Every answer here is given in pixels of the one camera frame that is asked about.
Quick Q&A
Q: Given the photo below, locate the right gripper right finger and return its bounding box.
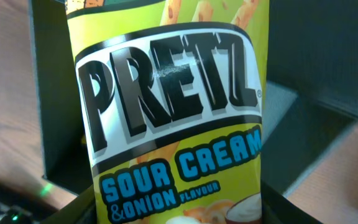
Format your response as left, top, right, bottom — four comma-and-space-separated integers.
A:
261, 181, 322, 224

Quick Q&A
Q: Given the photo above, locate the black gift box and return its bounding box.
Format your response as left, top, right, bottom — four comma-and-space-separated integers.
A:
29, 1, 358, 195

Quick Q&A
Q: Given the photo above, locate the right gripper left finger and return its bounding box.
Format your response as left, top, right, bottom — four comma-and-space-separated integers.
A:
40, 185, 97, 224

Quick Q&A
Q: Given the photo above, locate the green Pretz snack box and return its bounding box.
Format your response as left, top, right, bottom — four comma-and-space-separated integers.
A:
65, 0, 269, 223

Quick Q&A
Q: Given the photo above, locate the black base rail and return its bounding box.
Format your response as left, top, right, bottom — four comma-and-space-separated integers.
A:
0, 185, 57, 224

